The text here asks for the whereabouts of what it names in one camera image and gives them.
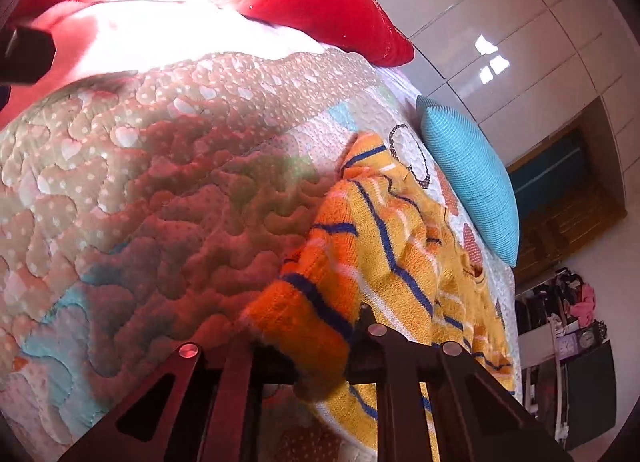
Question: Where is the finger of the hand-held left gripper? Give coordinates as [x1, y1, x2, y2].
[0, 24, 57, 85]

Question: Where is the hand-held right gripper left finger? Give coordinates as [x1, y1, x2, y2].
[57, 342, 301, 462]

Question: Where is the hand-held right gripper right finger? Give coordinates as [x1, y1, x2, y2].
[347, 306, 573, 462]

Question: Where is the yellow striped knit sweater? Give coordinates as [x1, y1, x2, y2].
[240, 129, 517, 449]

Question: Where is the white bed sheet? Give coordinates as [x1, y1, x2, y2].
[30, 0, 331, 77]

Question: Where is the quilted patterned bedspread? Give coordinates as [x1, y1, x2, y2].
[0, 42, 524, 462]

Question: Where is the white open shelf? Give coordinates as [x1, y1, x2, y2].
[515, 267, 620, 454]

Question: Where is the light blue pillow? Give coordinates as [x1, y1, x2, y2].
[416, 94, 521, 269]

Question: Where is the pink clothing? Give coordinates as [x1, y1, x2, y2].
[569, 283, 599, 323]

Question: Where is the brown wooden door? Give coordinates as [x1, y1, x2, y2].
[509, 124, 629, 285]

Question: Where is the red pillow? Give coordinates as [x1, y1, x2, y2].
[0, 0, 416, 119]

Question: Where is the white glossy wardrobe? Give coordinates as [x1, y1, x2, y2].
[344, 0, 640, 183]

